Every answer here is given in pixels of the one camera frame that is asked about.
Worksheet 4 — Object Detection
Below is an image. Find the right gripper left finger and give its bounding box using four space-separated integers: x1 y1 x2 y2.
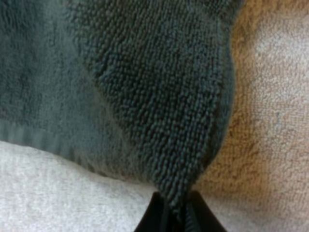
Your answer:
135 192 172 232

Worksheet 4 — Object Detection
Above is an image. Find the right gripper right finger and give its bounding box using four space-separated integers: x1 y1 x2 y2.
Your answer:
183 190 220 232

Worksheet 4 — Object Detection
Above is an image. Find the grey-green towel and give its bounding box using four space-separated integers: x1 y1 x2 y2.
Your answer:
0 0 239 224

